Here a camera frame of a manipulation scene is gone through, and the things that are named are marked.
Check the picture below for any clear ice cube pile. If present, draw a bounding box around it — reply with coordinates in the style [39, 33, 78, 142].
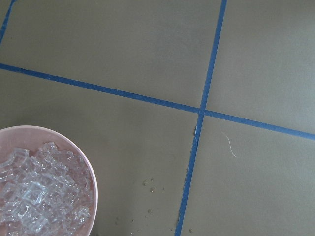
[0, 142, 94, 236]

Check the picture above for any pink plastic bowl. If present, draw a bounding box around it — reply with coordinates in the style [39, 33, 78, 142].
[0, 125, 98, 236]

